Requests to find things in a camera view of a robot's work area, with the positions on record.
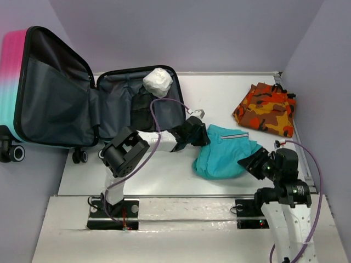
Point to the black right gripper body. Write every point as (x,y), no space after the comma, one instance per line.
(265,166)

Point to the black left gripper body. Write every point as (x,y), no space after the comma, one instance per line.
(190,138)

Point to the teal shorts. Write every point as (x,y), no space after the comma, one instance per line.
(219,159)

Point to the black pouch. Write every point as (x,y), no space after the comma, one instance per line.
(141,118)

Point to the orange camouflage shorts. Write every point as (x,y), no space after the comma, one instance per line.
(267,108)

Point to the white drawstring bag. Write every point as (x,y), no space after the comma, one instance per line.
(158,82)

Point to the pink and teal suitcase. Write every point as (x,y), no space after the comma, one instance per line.
(49,97)

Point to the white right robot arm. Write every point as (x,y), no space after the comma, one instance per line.
(286,206)

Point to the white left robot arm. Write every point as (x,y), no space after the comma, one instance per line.
(126,153)

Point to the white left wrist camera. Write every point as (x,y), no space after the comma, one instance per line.
(196,113)

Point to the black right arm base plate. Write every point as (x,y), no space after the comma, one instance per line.
(249,217)

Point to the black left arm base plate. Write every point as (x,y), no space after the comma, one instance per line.
(121,217)

